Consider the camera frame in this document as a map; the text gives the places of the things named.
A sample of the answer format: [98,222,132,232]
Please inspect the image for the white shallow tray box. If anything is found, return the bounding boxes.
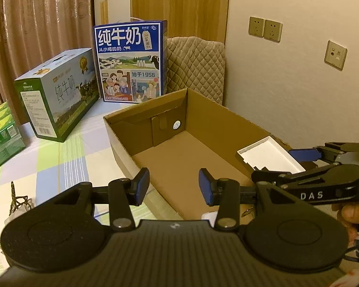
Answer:
[237,136,305,174]

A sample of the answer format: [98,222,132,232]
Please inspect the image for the metal Eiffel tower model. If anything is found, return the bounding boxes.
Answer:
[9,182,30,215]

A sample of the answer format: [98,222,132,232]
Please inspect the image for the person's right hand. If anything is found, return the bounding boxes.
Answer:
[331,201,359,244]

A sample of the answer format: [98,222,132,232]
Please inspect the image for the open brown cardboard box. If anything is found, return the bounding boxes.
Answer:
[104,89,270,220]

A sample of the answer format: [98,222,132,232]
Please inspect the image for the checkered tablecloth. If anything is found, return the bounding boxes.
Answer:
[0,100,125,275]

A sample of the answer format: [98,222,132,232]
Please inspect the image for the green white milk carton box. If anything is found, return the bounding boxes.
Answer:
[14,48,99,143]

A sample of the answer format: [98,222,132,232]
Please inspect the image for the green shrink-wrapped drink pack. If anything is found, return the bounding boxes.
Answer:
[0,102,26,166]

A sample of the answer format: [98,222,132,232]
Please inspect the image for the blue milk carton box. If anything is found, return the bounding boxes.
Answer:
[94,20,167,104]

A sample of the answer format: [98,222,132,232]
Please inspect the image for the wooden door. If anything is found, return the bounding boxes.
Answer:
[131,0,229,43]

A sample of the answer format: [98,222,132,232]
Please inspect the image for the brown curtain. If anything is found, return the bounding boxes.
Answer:
[0,0,94,124]

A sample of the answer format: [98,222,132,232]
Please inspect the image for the beige data wall outlet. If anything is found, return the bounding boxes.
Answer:
[324,40,348,71]

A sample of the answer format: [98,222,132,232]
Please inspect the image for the right beige wall socket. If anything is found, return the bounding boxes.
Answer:
[263,19,283,43]

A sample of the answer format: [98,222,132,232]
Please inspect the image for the beige wall socket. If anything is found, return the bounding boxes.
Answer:
[263,19,283,43]
[248,16,264,38]

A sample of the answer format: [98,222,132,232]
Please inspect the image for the left beige wall socket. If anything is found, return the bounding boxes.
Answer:
[248,16,264,38]

